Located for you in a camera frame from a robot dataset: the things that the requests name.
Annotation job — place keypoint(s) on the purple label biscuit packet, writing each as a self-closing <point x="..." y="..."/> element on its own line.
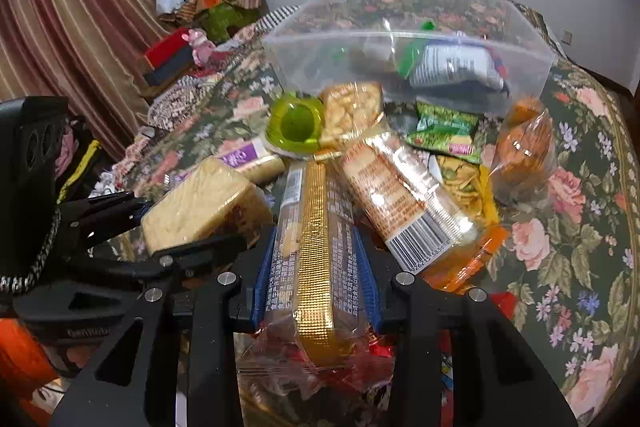
<point x="255" y="159"/>

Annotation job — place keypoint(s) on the clear bag of orange snacks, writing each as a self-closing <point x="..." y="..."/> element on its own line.
<point x="525" y="147"/>

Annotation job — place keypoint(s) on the gold wafer packet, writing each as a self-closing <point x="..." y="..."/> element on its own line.
<point x="315" y="257"/>

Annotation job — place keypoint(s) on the yellow cake packet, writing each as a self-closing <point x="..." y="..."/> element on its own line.
<point x="200" y="202"/>

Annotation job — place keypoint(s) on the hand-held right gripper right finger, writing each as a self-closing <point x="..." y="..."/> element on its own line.
<point x="369" y="282"/>

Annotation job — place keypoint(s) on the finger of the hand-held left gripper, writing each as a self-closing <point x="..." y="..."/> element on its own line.
<point x="100" y="213"/>
<point x="190" y="259"/>

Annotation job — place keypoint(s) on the orange label cracker packet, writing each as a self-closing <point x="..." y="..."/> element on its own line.
<point x="400" y="197"/>

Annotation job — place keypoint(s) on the pink plush toy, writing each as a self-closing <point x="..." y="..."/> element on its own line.
<point x="200" y="49"/>

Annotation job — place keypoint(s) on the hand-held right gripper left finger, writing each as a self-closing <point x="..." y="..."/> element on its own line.
<point x="263" y="279"/>

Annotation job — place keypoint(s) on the green wrapper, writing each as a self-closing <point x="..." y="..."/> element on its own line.
<point x="412" y="52"/>

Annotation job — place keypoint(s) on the orange snack packet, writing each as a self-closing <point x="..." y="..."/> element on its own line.
<point x="475" y="257"/>

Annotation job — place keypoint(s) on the wall outlet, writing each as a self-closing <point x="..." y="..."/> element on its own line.
<point x="567" y="37"/>

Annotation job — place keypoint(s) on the white and blue snack packet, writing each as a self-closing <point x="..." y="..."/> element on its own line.
<point x="455" y="67"/>

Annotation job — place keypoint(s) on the clear plastic container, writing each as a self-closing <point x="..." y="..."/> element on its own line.
<point x="350" y="37"/>

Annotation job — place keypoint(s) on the green jelly cup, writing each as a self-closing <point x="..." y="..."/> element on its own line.
<point x="295" y="124"/>

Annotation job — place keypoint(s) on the orange cloth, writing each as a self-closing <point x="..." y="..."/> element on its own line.
<point x="22" y="352"/>

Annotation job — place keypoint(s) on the red box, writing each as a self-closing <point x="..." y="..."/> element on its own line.
<point x="167" y="47"/>

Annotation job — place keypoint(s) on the black bag with yellow trim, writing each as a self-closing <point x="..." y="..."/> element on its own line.
<point x="80" y="167"/>

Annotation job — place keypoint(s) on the patchwork quilt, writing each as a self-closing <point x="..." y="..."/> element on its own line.
<point x="185" y="94"/>

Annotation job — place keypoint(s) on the yellow chips packet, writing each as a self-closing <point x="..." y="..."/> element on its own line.
<point x="462" y="184"/>

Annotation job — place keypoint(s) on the striped curtain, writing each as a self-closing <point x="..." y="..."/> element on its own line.
<point x="65" y="22"/>

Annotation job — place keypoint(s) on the clear cracker packet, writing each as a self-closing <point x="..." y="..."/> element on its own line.
<point x="350" y="109"/>

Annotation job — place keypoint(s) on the green snack packet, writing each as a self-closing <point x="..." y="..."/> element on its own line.
<point x="442" y="132"/>

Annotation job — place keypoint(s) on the green plush cloth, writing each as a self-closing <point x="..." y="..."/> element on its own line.
<point x="227" y="22"/>

